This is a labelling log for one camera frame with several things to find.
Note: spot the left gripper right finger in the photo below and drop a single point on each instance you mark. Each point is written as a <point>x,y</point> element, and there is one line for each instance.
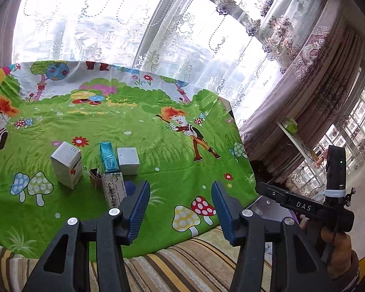
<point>296,265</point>

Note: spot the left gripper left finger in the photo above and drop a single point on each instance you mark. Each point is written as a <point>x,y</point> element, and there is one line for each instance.
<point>65,263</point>

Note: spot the pink binder clip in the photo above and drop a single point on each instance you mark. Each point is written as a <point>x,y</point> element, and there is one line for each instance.
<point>94,176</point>

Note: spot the white blue-logo medicine box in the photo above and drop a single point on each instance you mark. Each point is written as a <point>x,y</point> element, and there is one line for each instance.
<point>114,189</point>

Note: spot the dark blue small box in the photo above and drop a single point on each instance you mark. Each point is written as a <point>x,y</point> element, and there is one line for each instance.
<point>130,187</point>

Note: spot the white red-logo box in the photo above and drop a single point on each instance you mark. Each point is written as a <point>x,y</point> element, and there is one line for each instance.
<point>67,165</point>

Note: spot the teal toothpaste box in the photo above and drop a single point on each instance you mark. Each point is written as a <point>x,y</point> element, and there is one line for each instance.
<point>108,157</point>

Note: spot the small white cube box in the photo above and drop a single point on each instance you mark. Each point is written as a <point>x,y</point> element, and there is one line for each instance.
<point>129,163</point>

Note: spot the right hand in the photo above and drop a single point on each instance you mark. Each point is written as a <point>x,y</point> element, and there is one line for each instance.
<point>343,267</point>

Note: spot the striped towel cushion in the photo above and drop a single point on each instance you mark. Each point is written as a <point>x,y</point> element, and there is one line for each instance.
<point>204,263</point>

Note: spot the green tissue pack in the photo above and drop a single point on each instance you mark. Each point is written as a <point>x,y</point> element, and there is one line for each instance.
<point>290,125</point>

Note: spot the pink drape curtain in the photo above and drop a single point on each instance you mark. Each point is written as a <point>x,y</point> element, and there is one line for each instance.
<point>313,90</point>

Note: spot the cartoon green tablecloth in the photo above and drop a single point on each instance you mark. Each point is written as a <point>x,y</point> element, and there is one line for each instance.
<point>185,140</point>

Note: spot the white lace curtain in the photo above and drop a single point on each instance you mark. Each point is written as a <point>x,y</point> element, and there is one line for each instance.
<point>237,48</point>

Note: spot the white wall shelf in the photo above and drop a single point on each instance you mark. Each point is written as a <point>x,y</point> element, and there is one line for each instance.
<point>307,153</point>

